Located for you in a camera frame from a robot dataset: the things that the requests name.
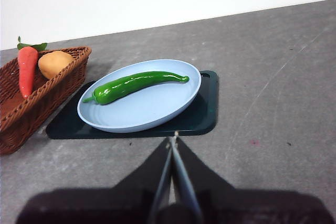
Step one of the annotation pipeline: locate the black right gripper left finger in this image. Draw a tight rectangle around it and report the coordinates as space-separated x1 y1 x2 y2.
15 137 173 224

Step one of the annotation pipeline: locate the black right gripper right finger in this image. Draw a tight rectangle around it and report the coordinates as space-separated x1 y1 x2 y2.
174 137 335 224

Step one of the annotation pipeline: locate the light blue plate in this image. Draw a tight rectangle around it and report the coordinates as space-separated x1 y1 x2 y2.
77 59 202 133

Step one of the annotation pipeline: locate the green pepper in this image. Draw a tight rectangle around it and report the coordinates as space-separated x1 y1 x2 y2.
82 70 190 106

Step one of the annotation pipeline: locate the dark green cutting board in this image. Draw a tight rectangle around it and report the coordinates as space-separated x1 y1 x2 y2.
46 70 220 140

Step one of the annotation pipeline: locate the brown wicker basket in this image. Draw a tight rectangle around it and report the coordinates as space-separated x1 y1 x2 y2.
0 46 92 155

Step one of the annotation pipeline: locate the tan potato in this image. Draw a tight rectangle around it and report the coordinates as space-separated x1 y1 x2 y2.
38 50 74 80

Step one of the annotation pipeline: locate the orange toy carrot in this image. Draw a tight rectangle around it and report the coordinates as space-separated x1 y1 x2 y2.
17 36 48 99

